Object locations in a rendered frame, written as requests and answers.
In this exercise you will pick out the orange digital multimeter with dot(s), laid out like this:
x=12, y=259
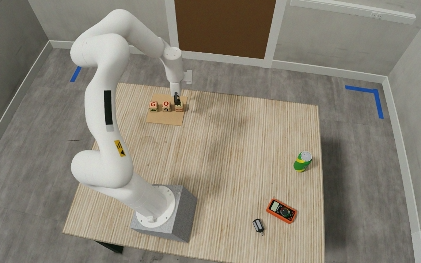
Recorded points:
x=281, y=211

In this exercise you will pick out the green and yellow soda can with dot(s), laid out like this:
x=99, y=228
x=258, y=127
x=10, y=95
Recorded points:
x=302, y=161

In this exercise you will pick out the tan square mat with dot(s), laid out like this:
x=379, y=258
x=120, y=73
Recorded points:
x=168, y=118

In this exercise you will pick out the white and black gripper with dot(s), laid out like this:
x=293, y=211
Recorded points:
x=176, y=92

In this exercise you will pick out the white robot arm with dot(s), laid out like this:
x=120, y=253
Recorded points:
x=109, y=170

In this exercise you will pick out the black and grey screwdriver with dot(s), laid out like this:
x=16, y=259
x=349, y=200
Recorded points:
x=258, y=226

